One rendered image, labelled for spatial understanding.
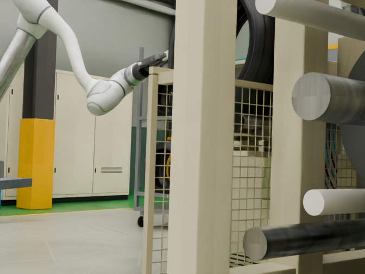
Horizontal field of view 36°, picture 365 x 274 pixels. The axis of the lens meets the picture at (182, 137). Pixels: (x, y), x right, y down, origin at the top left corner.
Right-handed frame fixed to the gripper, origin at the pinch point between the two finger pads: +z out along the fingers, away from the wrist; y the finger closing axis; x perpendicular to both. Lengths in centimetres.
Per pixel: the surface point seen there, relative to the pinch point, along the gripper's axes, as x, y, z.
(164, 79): 42, -59, 67
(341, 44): 20, 19, 68
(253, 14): 11, -12, 58
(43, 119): -134, 197, -501
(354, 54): 25, 19, 72
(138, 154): -40, 207, -312
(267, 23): 15, -10, 62
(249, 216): 66, 59, -25
